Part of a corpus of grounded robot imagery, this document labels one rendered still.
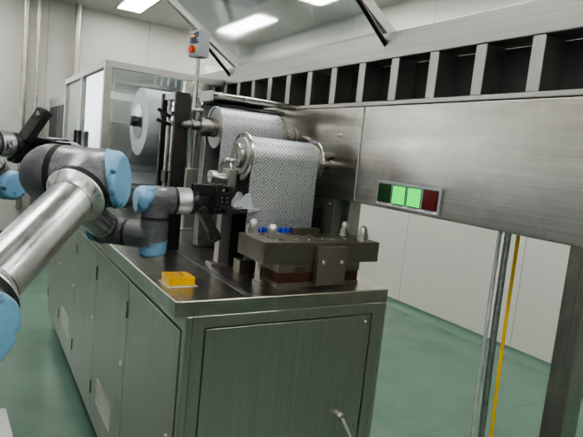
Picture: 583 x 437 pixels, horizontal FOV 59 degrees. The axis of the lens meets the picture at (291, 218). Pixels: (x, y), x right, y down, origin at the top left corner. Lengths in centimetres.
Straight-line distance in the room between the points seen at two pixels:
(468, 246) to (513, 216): 310
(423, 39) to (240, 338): 94
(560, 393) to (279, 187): 92
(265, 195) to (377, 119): 41
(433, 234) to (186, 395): 351
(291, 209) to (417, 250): 317
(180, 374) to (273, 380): 27
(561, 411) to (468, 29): 94
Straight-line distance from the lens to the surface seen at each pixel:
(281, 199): 161
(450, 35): 147
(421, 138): 146
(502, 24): 137
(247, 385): 142
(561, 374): 142
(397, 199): 149
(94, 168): 106
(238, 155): 158
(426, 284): 467
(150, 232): 143
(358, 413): 169
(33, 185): 114
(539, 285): 401
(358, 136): 166
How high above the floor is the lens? 126
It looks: 7 degrees down
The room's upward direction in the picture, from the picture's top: 6 degrees clockwise
